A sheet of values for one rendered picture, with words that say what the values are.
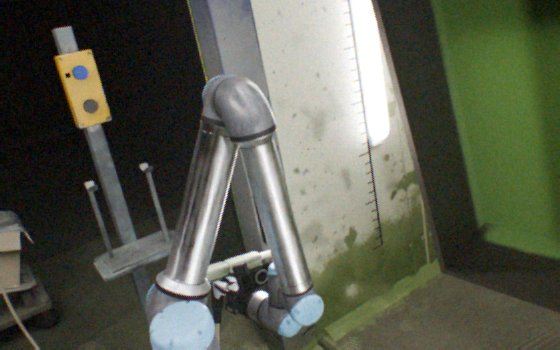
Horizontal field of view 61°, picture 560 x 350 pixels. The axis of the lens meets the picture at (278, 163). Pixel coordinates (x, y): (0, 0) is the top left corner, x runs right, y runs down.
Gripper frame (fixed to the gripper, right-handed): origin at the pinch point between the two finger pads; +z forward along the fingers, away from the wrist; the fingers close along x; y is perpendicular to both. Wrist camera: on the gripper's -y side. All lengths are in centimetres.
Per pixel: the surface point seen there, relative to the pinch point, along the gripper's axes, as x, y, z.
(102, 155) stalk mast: -15, -37, 50
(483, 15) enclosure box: 68, -91, -55
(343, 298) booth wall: 82, 39, 3
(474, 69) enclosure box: 77, -74, -50
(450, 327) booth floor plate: 103, 43, -43
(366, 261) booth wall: 96, 22, 0
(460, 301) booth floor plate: 123, 39, -38
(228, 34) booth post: 23, -83, 22
